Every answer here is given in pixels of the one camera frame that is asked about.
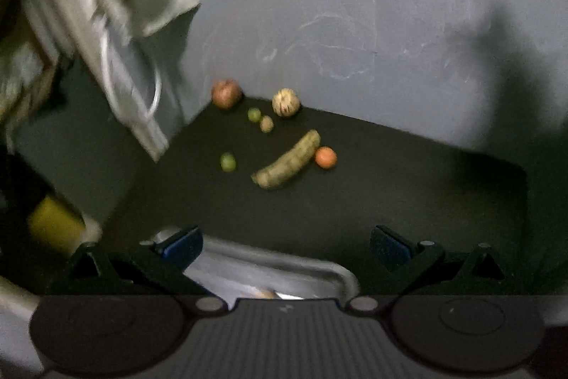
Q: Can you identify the reddish brown pomegranate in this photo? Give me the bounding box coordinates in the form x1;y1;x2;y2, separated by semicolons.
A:
211;79;242;110

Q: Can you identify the green lime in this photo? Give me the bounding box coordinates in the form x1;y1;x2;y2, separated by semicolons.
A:
219;153;237;172
247;108;262;123

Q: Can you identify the yellow plastic container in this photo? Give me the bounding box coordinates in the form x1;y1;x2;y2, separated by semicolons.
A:
28;196;86;255

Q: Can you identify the orange round fruit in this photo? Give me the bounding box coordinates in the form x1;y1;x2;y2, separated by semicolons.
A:
315;146;338;169

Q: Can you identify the long yellow-green banana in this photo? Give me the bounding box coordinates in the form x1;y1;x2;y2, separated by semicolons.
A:
251;130;321;189

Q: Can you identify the small tan round fruit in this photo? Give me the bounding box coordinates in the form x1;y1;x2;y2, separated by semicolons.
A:
259;115;274;134

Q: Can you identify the metal tray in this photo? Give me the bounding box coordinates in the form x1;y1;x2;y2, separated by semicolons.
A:
152;227;361;301

